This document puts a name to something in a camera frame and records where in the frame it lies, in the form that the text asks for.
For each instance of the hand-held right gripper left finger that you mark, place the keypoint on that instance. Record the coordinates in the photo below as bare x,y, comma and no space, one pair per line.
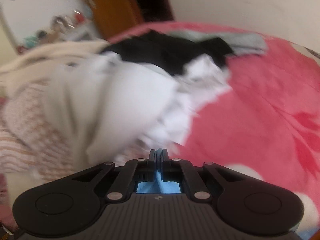
153,162

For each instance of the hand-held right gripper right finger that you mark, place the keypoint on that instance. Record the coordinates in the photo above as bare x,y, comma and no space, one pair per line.
163,162

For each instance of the light blue t-shirt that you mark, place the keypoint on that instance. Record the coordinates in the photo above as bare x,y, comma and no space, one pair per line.
150,188

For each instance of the white crumpled garment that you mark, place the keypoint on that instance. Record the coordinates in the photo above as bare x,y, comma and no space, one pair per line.
140,97

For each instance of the black crumpled garment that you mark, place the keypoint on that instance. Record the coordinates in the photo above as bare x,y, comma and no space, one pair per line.
162,52

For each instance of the pink floral blanket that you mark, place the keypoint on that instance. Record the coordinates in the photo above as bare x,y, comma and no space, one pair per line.
262,105

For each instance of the cream garment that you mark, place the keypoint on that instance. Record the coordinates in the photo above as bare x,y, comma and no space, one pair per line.
37,57

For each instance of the cluttered side table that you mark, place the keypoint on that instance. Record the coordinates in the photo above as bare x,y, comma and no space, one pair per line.
55,35

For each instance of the wooden wardrobe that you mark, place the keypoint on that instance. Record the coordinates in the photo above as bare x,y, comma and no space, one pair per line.
117,5

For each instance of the red can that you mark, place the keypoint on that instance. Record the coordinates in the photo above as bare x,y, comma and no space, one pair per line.
80,17

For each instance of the teal cup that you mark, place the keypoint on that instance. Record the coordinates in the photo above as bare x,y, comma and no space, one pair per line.
30,41

